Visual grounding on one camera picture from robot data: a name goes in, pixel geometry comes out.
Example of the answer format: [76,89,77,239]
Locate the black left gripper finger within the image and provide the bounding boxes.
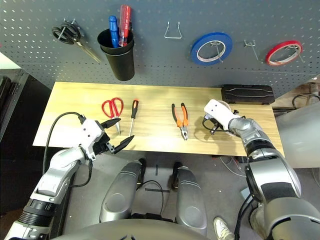
[99,117,123,130]
[113,134,136,154]

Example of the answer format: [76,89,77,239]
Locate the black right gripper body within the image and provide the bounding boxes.
[201,113,225,136]

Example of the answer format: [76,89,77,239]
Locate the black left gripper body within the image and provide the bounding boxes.
[92,132,117,156]

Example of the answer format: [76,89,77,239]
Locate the red handled scissors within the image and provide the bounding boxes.
[101,97,124,135]

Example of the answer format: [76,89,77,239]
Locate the white tape roll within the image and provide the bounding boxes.
[216,99,237,137]

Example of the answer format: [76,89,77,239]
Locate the orange black pliers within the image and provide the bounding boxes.
[171,102,190,141]

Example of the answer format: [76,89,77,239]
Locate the black orange handled screwdriver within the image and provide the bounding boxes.
[128,99,140,137]

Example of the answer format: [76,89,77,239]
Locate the metal pegboard hook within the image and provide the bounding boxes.
[209,40,225,63]
[243,38,260,61]
[287,44,305,63]
[57,17,76,41]

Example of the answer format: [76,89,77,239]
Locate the grey perforated pegboard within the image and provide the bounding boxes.
[0,0,320,98]

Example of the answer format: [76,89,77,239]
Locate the small black tool case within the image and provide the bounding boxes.
[220,84,276,106]

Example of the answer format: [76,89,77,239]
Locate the silver left robot leg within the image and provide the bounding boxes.
[99,159,147,223]

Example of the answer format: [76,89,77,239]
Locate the silver robot leg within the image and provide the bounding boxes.
[99,159,147,223]
[172,162,208,236]

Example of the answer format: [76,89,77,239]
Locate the black plastic cup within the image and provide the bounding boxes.
[100,44,136,82]
[97,28,135,57]

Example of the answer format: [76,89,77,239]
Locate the long black floor tape strip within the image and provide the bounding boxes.
[144,187,171,193]

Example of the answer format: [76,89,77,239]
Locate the blue tape roll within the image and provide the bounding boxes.
[190,31,233,66]

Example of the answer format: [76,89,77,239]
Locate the silver right robot leg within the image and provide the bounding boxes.
[172,162,208,236]

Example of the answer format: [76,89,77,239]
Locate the grey robot torso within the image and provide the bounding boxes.
[52,218,211,240]

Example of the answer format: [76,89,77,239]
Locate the large white rounded object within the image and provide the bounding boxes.
[272,102,320,170]

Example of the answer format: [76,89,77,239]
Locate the red tape roll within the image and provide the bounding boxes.
[265,40,304,67]

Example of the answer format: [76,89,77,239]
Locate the grey metal cabinet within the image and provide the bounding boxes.
[0,68,33,136]

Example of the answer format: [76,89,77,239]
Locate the brown wooden furniture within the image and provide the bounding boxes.
[274,77,320,111]

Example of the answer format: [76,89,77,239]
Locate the white sneaker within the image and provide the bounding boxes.
[213,216,236,240]

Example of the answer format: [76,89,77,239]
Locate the khaki trouser leg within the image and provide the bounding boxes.
[249,204,268,238]

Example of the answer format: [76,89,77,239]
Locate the white cabinet top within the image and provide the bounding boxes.
[0,51,22,70]

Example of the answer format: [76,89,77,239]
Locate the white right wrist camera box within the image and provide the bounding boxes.
[203,99,242,131]

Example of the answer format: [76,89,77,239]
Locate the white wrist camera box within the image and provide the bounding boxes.
[203,99,242,131]
[80,118,105,161]

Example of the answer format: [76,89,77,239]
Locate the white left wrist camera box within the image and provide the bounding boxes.
[80,118,105,161]

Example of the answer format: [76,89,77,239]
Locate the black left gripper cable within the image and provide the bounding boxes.
[71,158,94,188]

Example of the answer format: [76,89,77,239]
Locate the white floor wires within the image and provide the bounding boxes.
[219,156,247,176]

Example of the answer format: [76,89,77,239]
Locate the black left camera cable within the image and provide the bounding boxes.
[42,111,85,176]

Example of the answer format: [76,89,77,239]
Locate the thin black floor cable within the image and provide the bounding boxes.
[136,179,166,216]

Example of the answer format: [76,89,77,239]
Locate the black cable coil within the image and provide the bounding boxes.
[292,93,320,108]

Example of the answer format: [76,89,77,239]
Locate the black handled scissors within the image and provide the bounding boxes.
[51,21,102,65]

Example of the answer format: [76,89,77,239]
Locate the wire pliers holder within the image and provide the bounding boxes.
[164,21,182,40]

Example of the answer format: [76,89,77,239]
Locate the blue handled screwdriver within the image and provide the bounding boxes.
[108,15,120,48]

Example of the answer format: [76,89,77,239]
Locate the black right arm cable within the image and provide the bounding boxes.
[234,192,258,240]

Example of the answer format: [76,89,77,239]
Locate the clear red handled screwdriver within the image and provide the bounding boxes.
[118,4,132,48]

